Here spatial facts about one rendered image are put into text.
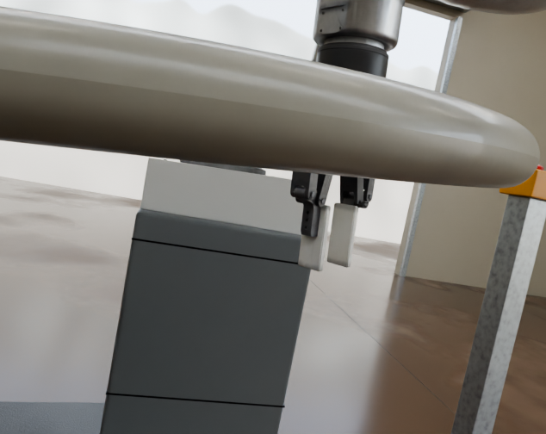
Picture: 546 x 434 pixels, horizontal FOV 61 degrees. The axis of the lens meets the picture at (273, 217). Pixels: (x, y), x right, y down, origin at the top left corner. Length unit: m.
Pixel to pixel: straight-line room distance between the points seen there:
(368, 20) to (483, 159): 0.34
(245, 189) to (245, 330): 0.31
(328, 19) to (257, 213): 0.62
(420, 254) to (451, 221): 0.56
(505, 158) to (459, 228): 6.04
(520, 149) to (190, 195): 0.88
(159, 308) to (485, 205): 5.63
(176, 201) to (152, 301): 0.22
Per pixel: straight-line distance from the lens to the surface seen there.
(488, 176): 0.18
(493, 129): 0.17
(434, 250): 6.09
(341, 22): 0.49
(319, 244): 0.49
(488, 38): 6.44
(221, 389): 1.12
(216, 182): 1.03
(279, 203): 1.05
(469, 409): 1.65
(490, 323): 1.57
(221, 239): 1.00
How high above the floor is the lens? 0.93
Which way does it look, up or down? 5 degrees down
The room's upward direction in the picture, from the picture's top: 11 degrees clockwise
